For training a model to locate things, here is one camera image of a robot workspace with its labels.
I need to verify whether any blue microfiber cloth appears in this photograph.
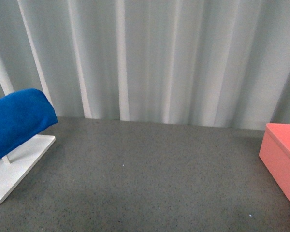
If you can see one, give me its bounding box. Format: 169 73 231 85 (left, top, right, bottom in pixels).
0 88 58 159

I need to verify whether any pink storage box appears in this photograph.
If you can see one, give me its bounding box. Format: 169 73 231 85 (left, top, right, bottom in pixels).
259 123 290 202

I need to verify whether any white towel rack stand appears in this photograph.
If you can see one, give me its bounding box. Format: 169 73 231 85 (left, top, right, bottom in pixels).
0 135 56 204

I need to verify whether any white pleated curtain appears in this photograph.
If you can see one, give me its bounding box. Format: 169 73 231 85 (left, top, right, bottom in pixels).
0 0 290 129

